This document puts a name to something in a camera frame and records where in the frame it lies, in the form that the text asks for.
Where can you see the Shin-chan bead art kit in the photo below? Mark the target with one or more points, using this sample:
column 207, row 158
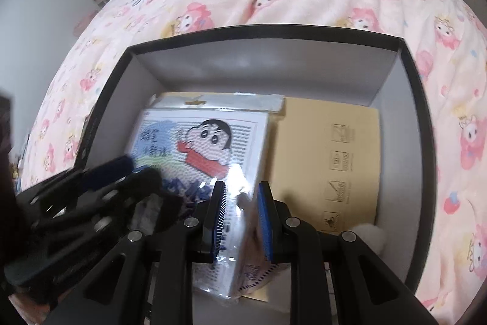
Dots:
column 194, row 149

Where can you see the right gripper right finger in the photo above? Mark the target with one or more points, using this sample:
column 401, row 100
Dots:
column 272, row 216

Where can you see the clear plastic pouch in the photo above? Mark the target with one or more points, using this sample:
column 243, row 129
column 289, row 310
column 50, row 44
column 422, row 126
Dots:
column 237, row 101

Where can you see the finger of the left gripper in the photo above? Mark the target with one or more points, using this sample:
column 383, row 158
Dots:
column 116, row 200
column 64, row 189

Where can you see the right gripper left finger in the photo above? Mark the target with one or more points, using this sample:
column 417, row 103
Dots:
column 211, row 225

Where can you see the pink cartoon print blanket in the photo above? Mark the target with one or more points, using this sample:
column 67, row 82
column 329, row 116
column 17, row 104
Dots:
column 447, row 41

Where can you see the white fluffy plush ball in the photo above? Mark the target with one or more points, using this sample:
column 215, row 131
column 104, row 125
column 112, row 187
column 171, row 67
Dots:
column 372, row 235

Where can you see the black storage box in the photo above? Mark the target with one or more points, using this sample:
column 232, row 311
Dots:
column 323, row 63

